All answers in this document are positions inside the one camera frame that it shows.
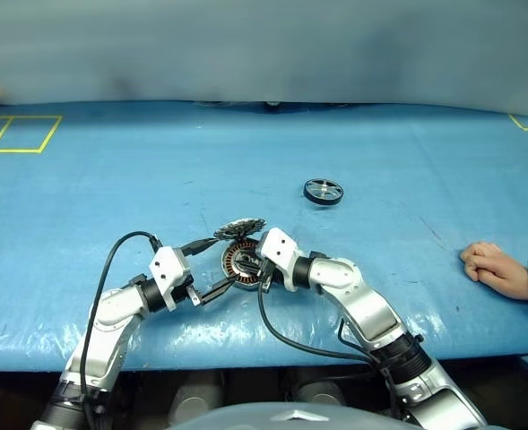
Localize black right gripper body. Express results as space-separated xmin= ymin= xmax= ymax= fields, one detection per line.
xmin=255 ymin=258 xmax=277 ymax=294

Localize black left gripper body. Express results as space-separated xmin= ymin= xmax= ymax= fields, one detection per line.
xmin=177 ymin=245 xmax=203 ymax=307

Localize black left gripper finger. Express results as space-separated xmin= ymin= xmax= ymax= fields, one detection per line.
xmin=184 ymin=237 xmax=224 ymax=258
xmin=197 ymin=278 xmax=238 ymax=307

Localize round motor housing copper windings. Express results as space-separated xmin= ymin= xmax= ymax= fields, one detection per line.
xmin=220 ymin=238 xmax=270 ymax=291

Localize finned silver motor lid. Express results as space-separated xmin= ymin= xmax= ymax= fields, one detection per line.
xmin=213 ymin=217 xmax=267 ymax=244

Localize spoked silver black rotor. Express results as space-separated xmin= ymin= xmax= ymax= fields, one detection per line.
xmin=301 ymin=177 xmax=345 ymax=208

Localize person's bare hand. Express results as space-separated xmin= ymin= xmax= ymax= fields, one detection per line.
xmin=459 ymin=241 xmax=528 ymax=301

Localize blue plastic table cover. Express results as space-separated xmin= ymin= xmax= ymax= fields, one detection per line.
xmin=0 ymin=99 xmax=528 ymax=374

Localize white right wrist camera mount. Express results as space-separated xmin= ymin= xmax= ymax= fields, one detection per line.
xmin=255 ymin=227 xmax=310 ymax=293

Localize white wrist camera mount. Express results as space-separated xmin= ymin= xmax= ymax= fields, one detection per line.
xmin=255 ymin=227 xmax=310 ymax=293
xmin=148 ymin=245 xmax=195 ymax=313

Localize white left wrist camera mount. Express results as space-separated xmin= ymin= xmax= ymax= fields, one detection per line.
xmin=148 ymin=245 xmax=195 ymax=313

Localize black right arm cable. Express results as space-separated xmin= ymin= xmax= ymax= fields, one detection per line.
xmin=256 ymin=277 xmax=381 ymax=365

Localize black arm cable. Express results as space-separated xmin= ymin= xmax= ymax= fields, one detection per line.
xmin=256 ymin=277 xmax=381 ymax=365
xmin=78 ymin=230 xmax=164 ymax=430

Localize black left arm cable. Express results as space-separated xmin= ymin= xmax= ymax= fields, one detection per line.
xmin=78 ymin=230 xmax=164 ymax=430

